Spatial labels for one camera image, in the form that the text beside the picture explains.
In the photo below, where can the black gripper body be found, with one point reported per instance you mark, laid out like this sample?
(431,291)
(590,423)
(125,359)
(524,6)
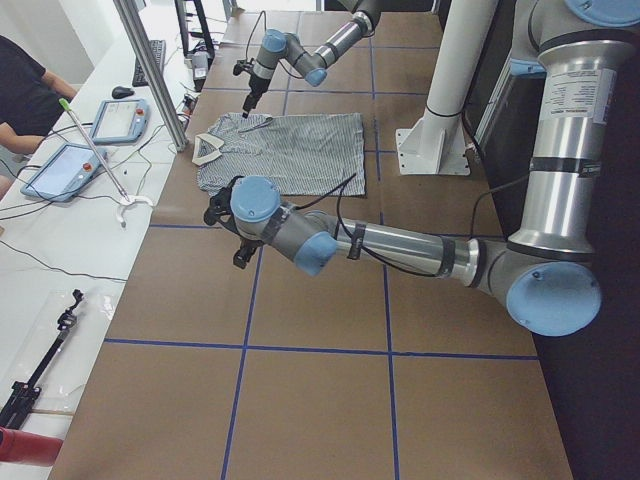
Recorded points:
(254,88)
(243,255)

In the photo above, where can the navy white striped polo shirt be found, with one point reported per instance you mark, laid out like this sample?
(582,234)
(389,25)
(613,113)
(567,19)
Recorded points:
(301,154)

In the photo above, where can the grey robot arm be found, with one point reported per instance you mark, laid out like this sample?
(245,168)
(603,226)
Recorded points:
(412,209)
(311,67)

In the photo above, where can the green tipped metal rod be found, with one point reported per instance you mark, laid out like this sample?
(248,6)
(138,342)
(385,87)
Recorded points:
(126,200)

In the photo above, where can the right teach pendant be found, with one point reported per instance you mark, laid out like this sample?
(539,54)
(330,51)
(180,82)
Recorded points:
(121,121)

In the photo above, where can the teach pendant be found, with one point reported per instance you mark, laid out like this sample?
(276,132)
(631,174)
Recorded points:
(64,175)
(121,121)

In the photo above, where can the black computer mouse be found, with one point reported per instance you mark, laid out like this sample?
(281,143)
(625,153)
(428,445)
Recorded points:
(121,92)

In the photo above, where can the left teach pendant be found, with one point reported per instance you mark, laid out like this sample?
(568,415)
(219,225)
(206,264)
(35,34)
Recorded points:
(64,175)

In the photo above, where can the person in black shirt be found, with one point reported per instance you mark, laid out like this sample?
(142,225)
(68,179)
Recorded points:
(30,96)

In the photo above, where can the black tripod stick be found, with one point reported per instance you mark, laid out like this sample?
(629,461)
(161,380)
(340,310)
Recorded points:
(25,393)

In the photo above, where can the red object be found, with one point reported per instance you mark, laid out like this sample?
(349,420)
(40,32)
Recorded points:
(27,448)

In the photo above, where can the aluminium frame post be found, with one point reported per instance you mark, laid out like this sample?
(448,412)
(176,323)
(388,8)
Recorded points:
(140,43)

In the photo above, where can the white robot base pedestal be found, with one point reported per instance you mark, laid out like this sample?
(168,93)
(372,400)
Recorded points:
(435,145)

